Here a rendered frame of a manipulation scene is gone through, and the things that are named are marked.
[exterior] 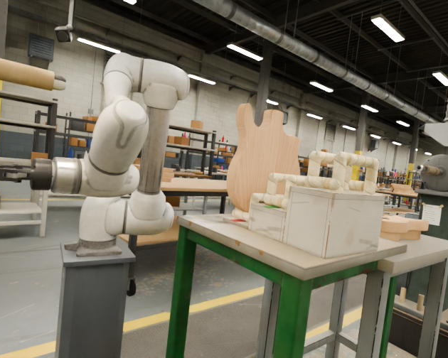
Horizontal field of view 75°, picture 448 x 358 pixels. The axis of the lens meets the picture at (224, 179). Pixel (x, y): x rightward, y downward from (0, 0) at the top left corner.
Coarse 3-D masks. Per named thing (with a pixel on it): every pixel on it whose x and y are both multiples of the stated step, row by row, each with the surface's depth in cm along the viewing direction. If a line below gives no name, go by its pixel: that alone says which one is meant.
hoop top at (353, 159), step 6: (336, 156) 78; (342, 156) 77; (348, 156) 78; (354, 156) 80; (360, 156) 82; (366, 156) 85; (348, 162) 79; (354, 162) 80; (360, 162) 82; (366, 162) 84; (372, 162) 85; (378, 162) 88
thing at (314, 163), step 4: (312, 156) 84; (316, 156) 84; (320, 156) 84; (312, 160) 84; (316, 160) 84; (320, 160) 84; (312, 164) 84; (316, 164) 84; (308, 168) 86; (312, 168) 84; (316, 168) 84; (308, 172) 85; (312, 172) 84; (316, 172) 84
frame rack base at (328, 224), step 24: (312, 192) 79; (336, 192) 76; (360, 192) 90; (288, 216) 86; (312, 216) 79; (336, 216) 76; (360, 216) 83; (288, 240) 85; (312, 240) 78; (336, 240) 77; (360, 240) 84
